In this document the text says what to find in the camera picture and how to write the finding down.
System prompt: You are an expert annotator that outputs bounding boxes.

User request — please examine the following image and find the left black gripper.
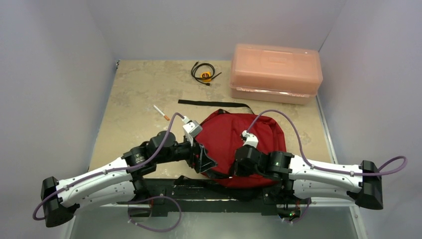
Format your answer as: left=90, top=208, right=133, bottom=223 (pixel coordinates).
left=156, top=132, right=217, bottom=172

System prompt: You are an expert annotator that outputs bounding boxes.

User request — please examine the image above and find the red student backpack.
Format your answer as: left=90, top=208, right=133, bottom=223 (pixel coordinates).
left=178, top=99, right=287, bottom=201

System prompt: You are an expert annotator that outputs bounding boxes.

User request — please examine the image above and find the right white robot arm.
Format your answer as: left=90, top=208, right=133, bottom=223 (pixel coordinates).
left=233, top=145, right=384, bottom=210

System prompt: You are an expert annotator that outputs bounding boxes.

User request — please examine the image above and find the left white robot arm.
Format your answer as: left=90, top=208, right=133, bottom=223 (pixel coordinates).
left=39, top=131, right=218, bottom=228

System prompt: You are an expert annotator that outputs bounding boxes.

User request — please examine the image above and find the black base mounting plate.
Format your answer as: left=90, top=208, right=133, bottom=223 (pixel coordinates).
left=82, top=177, right=325, bottom=218

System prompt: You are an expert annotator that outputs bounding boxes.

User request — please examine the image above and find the white orange pen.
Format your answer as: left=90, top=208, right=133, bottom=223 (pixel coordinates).
left=153, top=105, right=170, bottom=121

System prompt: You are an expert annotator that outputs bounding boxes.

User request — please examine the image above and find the translucent orange plastic box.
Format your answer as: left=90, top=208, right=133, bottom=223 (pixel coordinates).
left=229, top=44, right=323, bottom=105

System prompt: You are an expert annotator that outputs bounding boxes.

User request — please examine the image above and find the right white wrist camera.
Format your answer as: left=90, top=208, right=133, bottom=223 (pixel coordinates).
left=241, top=130, right=259, bottom=148

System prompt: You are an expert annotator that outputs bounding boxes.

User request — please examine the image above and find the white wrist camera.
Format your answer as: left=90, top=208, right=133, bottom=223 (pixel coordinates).
left=241, top=130, right=259, bottom=148
left=182, top=116, right=203, bottom=146

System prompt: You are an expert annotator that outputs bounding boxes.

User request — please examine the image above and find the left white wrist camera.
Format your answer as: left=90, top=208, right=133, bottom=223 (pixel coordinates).
left=182, top=116, right=203, bottom=146

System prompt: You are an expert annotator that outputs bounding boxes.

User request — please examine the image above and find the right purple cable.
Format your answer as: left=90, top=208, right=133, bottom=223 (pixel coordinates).
left=245, top=109, right=409, bottom=177

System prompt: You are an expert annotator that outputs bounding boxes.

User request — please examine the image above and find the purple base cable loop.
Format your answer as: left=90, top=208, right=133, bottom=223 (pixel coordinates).
left=127, top=195, right=183, bottom=233

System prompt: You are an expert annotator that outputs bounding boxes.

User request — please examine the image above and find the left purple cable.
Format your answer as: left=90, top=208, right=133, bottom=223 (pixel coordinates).
left=32, top=112, right=186, bottom=221

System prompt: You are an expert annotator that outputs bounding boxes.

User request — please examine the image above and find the black cable with orange tag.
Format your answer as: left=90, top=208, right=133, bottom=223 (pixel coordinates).
left=191, top=61, right=222, bottom=87

